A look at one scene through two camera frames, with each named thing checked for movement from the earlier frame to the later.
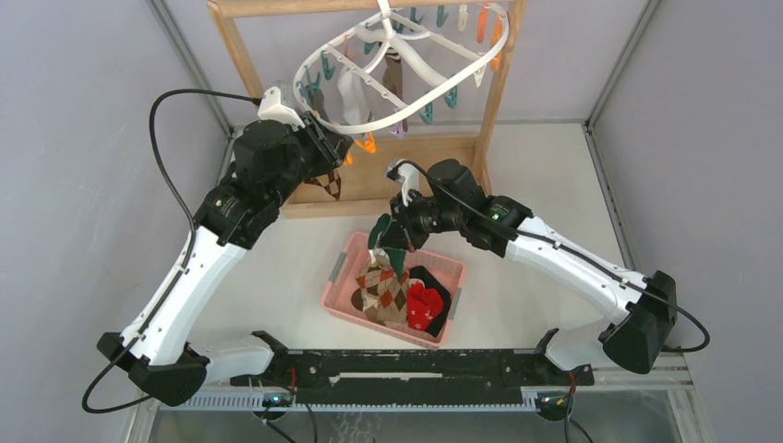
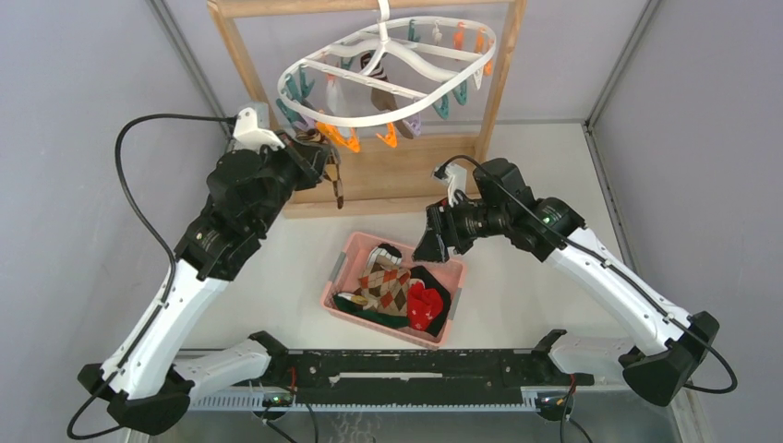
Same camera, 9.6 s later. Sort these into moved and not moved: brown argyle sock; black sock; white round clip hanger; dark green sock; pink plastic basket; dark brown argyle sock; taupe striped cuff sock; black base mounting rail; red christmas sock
Moved: white round clip hanger; dark green sock; taupe striped cuff sock; dark brown argyle sock
Not moved: red christmas sock; black base mounting rail; pink plastic basket; brown argyle sock; black sock
